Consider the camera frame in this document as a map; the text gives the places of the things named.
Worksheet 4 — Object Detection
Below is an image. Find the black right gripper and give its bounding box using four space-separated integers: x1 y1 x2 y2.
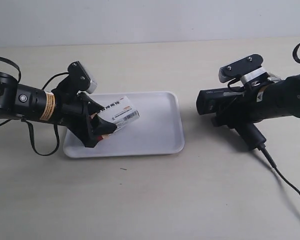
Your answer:
211 83 265 129

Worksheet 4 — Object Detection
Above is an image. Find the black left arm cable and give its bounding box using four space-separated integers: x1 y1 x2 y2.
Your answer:
0 55 73 156

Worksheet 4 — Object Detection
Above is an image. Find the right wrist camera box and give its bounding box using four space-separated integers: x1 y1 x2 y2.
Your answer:
218 54 266 85

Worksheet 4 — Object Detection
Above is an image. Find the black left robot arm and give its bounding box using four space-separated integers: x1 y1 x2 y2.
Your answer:
0 70 105 148

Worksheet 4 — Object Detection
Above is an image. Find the black handheld barcode scanner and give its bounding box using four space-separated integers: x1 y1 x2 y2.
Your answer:
196 87 267 151

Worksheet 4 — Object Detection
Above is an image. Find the white and red medicine box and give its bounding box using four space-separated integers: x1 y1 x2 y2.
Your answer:
93 96 140 140

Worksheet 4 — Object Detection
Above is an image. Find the white rectangular plastic tray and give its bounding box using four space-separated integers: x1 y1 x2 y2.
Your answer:
63 91 185 159

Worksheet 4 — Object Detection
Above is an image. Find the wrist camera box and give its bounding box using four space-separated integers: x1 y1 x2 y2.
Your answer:
67 61 98 94
218 54 266 85

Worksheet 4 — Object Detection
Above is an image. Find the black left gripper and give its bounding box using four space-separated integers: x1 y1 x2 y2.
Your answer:
50 75 117 148

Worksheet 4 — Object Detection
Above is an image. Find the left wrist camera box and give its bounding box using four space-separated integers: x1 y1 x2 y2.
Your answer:
67 61 98 94

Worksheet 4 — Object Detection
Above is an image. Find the black scanner cable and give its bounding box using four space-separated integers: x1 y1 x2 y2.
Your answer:
257 143 300 217

